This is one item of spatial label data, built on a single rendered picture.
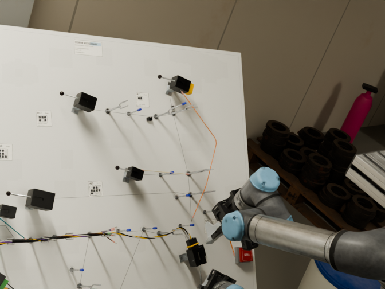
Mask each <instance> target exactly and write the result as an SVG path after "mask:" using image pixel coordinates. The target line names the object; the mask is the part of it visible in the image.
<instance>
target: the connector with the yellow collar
mask: <svg viewBox="0 0 385 289"><path fill-rule="evenodd" d="M196 243H197V239H196V237H195V238H193V237H192V239H190V240H189V239H188V240H187V241H186V244H187V246H191V245H194V244H196ZM198 247H199V245H198V244H197V245H195V246H193V247H190V248H188V250H192V249H195V248H198Z"/></svg>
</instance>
